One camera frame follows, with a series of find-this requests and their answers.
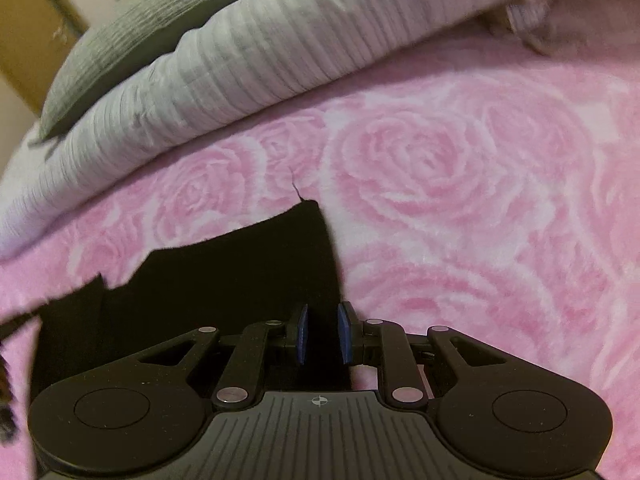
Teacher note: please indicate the grey ribbed pillow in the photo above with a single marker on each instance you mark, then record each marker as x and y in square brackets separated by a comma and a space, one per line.
[125, 45]

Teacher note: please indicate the pink rose print blanket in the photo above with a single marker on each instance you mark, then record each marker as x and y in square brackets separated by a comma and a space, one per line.
[450, 185]

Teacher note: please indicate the grey striped duvet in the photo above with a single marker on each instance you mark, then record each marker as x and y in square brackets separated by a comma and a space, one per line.
[250, 60]

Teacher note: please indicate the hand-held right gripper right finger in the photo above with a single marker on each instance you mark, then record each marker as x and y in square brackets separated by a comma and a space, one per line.
[344, 335]

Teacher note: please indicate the pale pink folded cloth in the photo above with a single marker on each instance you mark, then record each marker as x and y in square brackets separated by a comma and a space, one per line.
[530, 17]

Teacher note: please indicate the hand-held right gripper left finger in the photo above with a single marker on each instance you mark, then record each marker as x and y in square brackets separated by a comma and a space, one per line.
[301, 335]

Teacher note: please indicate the black garment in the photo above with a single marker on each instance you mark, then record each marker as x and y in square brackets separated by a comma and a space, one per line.
[225, 280]

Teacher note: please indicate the wooden door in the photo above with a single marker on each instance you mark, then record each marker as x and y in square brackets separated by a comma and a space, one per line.
[30, 35]

